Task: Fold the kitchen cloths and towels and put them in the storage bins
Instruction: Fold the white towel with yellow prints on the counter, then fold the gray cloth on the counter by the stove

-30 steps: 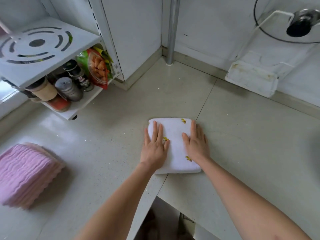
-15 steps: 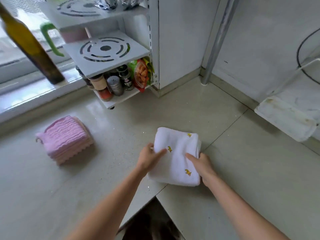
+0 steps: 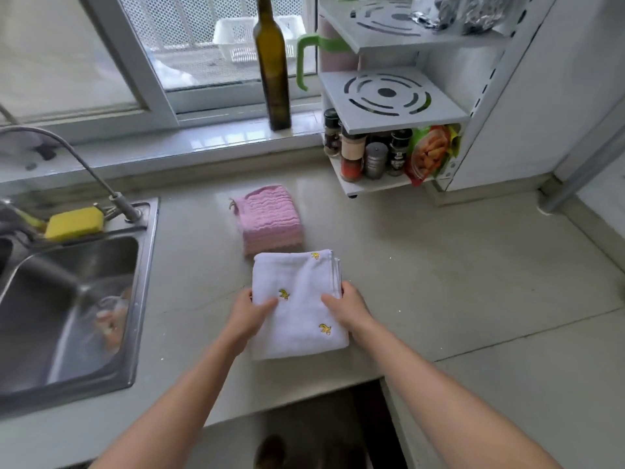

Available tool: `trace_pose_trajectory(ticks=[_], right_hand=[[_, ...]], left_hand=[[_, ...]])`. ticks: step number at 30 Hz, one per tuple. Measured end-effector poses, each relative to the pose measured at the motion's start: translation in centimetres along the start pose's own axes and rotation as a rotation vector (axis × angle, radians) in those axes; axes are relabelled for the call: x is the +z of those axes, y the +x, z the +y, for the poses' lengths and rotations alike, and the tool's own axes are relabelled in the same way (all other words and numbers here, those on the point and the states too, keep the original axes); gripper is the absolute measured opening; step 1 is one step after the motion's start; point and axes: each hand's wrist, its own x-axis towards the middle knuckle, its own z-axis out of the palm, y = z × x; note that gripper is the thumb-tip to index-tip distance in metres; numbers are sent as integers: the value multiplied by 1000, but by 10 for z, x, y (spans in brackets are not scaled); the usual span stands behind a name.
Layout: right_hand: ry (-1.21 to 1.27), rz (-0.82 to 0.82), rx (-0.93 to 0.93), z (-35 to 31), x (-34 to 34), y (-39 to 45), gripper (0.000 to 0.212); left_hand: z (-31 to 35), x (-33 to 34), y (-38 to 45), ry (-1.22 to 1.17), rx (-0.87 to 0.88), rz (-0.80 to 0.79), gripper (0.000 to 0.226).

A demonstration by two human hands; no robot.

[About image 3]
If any white tiered shelf rack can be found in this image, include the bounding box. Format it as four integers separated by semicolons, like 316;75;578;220
317;0;563;199

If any metal faucet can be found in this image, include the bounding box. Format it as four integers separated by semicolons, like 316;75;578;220
0;125;144;224

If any white banana print cloth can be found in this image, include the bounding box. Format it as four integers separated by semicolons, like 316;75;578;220
251;248;350;361

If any person's left forearm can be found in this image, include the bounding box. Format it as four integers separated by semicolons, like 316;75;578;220
90;336;255;469

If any red and green snack packet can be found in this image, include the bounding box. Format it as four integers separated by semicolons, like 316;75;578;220
404;124;462;187

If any steel shaker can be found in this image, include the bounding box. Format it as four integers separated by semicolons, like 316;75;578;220
363;141;389;180

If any pink muslin cloth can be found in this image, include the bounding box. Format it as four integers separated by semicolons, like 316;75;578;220
228;185;301;240

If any stainless steel sink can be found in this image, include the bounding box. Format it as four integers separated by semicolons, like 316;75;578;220
0;197;161;421

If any grey sink tap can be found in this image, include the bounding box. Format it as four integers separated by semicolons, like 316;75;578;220
0;199;98;308

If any person's right forearm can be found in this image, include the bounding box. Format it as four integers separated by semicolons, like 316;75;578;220
351;322;563;469

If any clear plastic bag of food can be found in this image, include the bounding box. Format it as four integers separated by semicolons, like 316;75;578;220
80;285;133;357

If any grey metal pipe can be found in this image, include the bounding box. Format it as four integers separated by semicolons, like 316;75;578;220
538;136;625;216

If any person's left hand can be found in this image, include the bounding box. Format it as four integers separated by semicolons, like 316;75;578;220
227;287;279;357

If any silver foil bag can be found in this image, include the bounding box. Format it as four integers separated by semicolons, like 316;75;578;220
410;0;465;31
458;0;518;36

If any white window frame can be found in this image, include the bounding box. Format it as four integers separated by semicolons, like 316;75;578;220
0;0;323;142

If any yellow sponge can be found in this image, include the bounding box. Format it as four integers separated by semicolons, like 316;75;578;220
44;206;106;242

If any pink jug with green handle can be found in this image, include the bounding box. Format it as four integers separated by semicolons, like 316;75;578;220
295;16;362;92

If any person's right hand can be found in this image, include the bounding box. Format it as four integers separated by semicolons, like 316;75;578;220
320;280;377;347

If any dark green glass bottle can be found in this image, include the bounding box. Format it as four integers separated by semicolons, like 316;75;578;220
252;0;293;132

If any tan and red spice jar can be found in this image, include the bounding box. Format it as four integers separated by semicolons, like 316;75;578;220
340;133;367;183

